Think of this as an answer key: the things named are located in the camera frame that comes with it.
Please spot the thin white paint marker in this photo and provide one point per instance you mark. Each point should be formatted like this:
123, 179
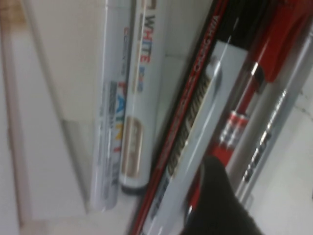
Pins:
110, 122

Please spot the white marker gold label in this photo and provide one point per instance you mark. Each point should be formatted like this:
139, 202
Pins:
141, 98

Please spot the red gel pen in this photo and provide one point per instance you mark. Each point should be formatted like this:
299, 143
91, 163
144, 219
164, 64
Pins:
281, 56

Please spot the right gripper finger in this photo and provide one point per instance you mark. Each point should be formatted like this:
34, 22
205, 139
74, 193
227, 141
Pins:
217, 210

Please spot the red pencil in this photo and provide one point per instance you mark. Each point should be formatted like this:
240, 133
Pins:
184, 98

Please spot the white marker brown lettering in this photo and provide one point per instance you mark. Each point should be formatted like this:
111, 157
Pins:
195, 147

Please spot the grey pen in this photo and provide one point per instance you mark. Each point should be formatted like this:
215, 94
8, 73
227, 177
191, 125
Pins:
276, 115

